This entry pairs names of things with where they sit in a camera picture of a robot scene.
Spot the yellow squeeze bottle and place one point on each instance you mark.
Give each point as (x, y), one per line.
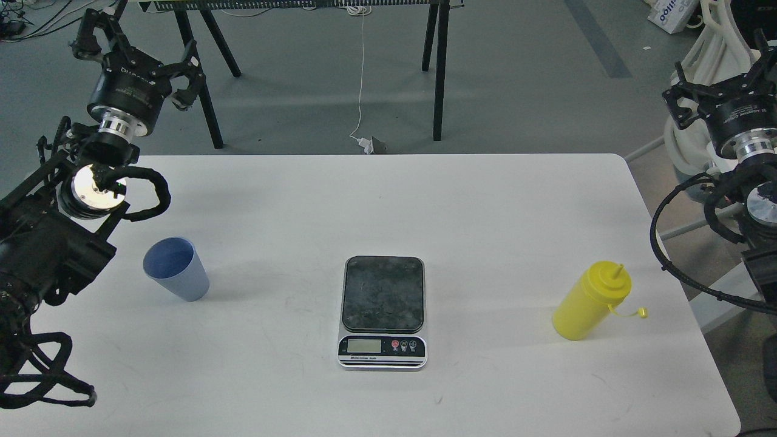
(597, 293)

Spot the white power adapter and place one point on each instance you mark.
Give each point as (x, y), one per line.
(372, 146)

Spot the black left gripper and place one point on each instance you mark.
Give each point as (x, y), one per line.
(124, 91)

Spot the black trestle table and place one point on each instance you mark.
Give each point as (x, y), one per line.
(435, 42)

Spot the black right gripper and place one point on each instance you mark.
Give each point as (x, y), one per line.
(740, 122)

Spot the white cardboard box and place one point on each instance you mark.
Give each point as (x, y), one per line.
(671, 16)

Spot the blue plastic cup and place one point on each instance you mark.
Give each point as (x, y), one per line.
(175, 264)

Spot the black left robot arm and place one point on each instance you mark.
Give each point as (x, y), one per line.
(56, 223)

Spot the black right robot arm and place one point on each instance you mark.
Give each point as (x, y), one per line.
(740, 207)

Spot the digital kitchen scale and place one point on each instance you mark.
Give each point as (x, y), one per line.
(383, 314)

